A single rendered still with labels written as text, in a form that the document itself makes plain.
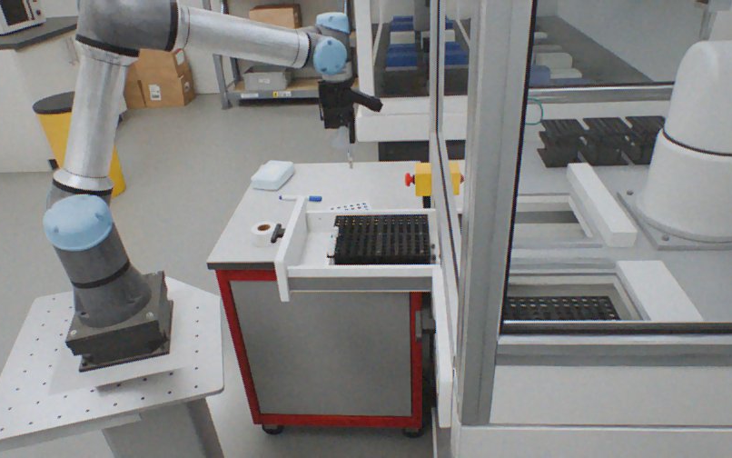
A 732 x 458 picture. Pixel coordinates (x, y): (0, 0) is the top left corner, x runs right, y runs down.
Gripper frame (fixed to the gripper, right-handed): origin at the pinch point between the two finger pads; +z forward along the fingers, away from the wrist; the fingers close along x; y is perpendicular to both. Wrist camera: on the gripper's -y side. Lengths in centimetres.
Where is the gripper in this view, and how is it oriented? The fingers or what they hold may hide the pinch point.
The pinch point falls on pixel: (351, 151)
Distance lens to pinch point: 143.5
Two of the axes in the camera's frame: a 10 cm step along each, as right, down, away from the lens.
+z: 0.6, 8.5, 5.2
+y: -9.7, 1.7, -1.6
